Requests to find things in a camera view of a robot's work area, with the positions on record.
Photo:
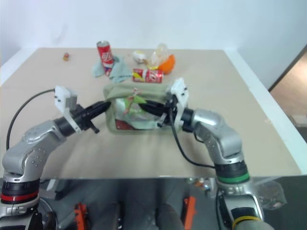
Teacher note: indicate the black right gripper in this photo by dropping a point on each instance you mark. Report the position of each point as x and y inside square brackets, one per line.
[170, 112]

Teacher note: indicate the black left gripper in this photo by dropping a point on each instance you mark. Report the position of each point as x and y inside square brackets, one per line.
[82, 118]

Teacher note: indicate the green zip pouch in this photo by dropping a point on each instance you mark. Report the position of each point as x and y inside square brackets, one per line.
[120, 92]

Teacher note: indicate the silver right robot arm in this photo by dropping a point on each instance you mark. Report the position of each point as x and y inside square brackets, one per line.
[216, 129]

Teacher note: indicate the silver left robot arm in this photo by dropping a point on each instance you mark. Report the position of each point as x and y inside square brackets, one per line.
[33, 141]

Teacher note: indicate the crushed red cola can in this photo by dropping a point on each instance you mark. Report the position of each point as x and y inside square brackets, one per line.
[151, 75]

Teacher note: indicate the light green cloth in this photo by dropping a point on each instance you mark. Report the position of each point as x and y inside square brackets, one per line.
[120, 70]

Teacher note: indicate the yellow plastic wrapper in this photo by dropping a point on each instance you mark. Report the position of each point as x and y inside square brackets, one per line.
[152, 65]

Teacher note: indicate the orange peel half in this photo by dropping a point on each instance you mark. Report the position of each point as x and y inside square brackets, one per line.
[168, 65]

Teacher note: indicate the upright red cola can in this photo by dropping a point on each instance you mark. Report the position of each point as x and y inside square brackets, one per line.
[105, 56]

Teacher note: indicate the white crumpled paper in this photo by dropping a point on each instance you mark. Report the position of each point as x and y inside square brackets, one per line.
[139, 56]

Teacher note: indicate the crumpled clear plastic wrapper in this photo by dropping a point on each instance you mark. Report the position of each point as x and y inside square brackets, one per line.
[161, 52]

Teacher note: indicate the small red yellow object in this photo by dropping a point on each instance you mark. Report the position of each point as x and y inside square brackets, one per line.
[66, 56]

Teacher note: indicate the orange clamp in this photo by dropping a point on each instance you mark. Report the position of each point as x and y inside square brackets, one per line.
[190, 210]
[81, 214]

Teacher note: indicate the clear plastic bag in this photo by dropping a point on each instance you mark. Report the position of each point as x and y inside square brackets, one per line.
[271, 191]

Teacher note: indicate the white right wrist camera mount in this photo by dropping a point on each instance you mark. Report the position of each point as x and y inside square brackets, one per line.
[181, 95]

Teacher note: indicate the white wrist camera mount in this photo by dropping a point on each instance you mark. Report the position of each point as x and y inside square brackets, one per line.
[62, 98]
[181, 95]

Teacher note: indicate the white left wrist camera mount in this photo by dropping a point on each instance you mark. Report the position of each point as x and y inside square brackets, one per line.
[62, 98]

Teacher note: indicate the dark brown door frame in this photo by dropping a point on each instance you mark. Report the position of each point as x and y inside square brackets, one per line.
[287, 67]

